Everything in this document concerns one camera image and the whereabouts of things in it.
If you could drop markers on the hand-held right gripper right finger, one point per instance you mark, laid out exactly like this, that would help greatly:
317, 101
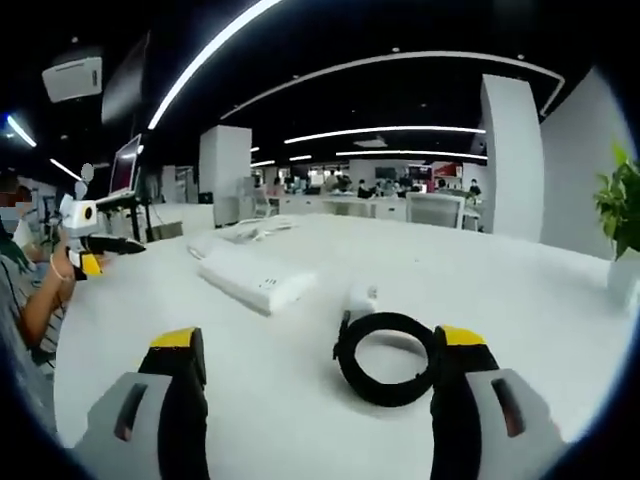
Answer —
460, 425

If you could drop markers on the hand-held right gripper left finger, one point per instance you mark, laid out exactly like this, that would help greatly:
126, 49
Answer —
185, 425

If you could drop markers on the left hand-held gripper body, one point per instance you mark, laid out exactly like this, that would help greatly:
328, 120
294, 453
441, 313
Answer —
77, 217

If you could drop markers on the white power strip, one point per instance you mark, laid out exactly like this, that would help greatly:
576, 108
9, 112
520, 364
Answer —
250, 280

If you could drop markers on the white charger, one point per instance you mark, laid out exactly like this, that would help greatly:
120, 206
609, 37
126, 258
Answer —
362, 297

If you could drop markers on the white desk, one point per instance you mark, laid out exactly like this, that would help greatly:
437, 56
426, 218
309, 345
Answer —
450, 280

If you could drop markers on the person's left hand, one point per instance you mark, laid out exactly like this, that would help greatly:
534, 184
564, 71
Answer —
62, 262

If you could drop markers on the open laptop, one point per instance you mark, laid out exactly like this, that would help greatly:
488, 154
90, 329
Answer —
125, 167

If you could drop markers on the operator in striped shirt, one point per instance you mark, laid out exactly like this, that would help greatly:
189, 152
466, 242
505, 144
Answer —
15, 340

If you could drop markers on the white ceiling air conditioner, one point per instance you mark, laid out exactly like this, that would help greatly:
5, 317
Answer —
70, 80

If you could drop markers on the white plant pot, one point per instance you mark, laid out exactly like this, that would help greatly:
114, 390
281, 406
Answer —
625, 285

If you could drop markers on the white mesh chair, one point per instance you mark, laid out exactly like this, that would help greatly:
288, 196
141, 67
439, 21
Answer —
435, 210

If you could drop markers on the green potted plant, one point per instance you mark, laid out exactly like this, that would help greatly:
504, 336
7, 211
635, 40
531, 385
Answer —
625, 200

